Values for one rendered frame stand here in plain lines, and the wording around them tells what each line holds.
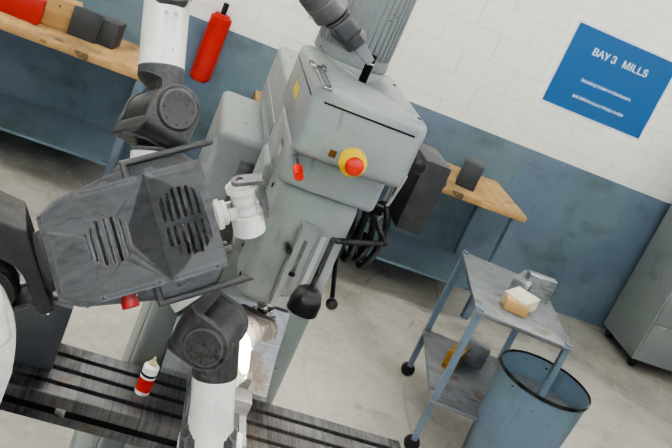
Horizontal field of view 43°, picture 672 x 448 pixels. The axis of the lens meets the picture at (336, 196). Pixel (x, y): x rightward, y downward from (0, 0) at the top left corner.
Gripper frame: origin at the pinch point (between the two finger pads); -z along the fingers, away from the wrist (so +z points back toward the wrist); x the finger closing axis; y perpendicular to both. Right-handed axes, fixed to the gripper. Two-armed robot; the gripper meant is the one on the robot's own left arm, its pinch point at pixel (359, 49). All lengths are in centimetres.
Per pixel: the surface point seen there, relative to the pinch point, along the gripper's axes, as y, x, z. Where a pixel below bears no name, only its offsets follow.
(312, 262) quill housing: -40, 10, -30
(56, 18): -99, -388, -30
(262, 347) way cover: -73, -28, -68
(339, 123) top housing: -14.7, 20.0, -0.7
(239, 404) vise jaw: -78, 9, -50
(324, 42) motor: -3.6, -21.2, -2.4
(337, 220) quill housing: -28.9, 10.1, -25.4
